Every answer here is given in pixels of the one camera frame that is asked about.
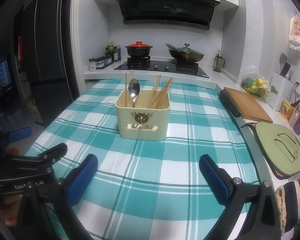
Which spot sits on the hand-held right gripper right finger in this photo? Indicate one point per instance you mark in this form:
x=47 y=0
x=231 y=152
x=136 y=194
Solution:
x=215 y=182

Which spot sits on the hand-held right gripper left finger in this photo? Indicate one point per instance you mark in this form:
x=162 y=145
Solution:
x=82 y=180

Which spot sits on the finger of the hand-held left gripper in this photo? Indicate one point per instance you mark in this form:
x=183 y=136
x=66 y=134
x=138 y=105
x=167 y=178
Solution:
x=56 y=151
x=21 y=133

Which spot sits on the cream utensil holder box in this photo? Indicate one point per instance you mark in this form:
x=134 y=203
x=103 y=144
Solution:
x=142 y=130

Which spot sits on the large metal spoon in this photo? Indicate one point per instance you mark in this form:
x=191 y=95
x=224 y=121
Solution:
x=134 y=87

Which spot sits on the person's left hand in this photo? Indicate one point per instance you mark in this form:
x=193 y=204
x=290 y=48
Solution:
x=5 y=212

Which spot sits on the cardboard box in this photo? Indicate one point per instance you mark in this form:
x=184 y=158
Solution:
x=33 y=110

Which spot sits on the teal checked tablecloth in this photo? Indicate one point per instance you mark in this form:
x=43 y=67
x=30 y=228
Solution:
x=165 y=160

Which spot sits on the blue lit screen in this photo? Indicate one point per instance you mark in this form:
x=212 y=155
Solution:
x=0 y=71

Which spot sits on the navy cream striped cloth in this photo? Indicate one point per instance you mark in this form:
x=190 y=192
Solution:
x=290 y=205

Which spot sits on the dark refrigerator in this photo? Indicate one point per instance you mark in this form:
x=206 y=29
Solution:
x=47 y=55

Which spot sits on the wooden cutting board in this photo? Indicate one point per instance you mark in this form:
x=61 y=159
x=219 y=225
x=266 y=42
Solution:
x=247 y=105

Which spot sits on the white label spice jar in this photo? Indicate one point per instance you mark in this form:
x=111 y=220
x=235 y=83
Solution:
x=92 y=65

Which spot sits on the pink cup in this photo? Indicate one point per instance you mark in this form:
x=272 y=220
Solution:
x=293 y=118

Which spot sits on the yellow printed mug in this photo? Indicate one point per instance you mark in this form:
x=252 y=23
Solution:
x=286 y=110

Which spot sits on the bag of yellow green sponges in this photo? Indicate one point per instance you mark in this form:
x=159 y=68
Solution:
x=257 y=83

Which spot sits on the dark sauce bottle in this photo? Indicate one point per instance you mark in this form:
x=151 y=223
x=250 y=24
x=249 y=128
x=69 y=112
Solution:
x=108 y=56
x=117 y=53

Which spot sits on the white knife block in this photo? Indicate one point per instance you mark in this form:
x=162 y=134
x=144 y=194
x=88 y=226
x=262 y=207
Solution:
x=280 y=90

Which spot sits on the yellow cap bottle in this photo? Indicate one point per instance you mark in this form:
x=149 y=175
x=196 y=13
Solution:
x=110 y=46

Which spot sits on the dark water jug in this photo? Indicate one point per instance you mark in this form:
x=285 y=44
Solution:
x=218 y=63

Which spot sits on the black gas hob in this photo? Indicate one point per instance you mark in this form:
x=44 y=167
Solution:
x=160 y=67

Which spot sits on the dark wok with glass lid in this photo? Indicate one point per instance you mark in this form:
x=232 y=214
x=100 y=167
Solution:
x=187 y=56

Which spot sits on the black clay pot red lid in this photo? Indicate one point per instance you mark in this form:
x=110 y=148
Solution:
x=138 y=51

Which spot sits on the black spatula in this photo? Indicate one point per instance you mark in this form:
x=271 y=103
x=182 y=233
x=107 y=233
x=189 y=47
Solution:
x=283 y=62

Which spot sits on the hanging printed bag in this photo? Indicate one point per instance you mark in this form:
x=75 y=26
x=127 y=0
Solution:
x=296 y=33

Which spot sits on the black range hood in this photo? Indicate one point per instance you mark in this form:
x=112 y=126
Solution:
x=165 y=12

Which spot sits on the dark door frame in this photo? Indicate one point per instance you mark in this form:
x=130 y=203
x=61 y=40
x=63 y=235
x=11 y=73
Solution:
x=71 y=55

